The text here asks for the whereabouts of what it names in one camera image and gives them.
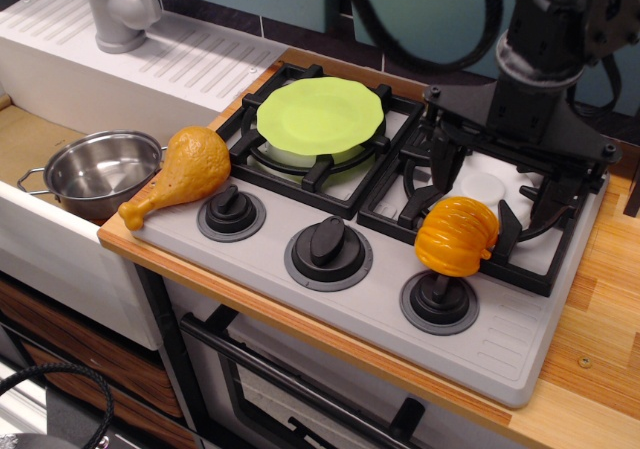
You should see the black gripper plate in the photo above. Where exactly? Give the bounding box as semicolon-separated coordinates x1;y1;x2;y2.
424;84;622;232

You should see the orange toy pumpkin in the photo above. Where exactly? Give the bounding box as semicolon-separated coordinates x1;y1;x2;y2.
414;197;500;277

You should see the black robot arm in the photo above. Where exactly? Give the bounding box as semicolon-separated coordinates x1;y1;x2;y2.
351;0;639;239

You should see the light green plate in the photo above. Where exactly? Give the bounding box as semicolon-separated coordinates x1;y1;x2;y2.
256;77;384;156

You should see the small steel pot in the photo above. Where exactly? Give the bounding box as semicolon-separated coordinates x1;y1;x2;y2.
17;130;165;221

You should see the white toy sink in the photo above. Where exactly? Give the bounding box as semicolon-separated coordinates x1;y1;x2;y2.
1;0;285;350

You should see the black right burner grate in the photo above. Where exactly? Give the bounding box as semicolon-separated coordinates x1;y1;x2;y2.
357;113;603;296

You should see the black burner grate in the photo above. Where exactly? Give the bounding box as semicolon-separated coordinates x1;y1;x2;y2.
357;113;603;296
219;63;424;220

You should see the black right stove knob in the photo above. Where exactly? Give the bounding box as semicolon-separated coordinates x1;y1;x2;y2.
400;270;479;336

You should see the black stove knob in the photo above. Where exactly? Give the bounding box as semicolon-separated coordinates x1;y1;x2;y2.
197;185;266;243
284;216;373;292
400;270;479;336

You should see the grey toy stove top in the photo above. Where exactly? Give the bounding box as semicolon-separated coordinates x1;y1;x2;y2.
130;103;611;410

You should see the black left burner grate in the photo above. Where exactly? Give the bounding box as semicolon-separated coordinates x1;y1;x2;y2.
219;63;424;220

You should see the black middle stove knob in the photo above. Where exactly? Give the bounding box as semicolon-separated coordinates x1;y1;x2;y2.
284;216;373;292

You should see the black left stove knob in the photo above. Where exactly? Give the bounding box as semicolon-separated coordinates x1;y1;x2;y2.
197;185;266;243

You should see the toy chicken drumstick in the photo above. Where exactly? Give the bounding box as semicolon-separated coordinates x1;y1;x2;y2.
118;126;232;231

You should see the toy oven door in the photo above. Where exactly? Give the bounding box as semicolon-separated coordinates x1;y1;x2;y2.
180;306;517;448

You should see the grey toy faucet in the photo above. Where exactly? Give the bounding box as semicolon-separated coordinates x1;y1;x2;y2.
88;0;162;54

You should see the black braided cable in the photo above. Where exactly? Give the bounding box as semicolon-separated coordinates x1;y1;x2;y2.
0;361;116;449

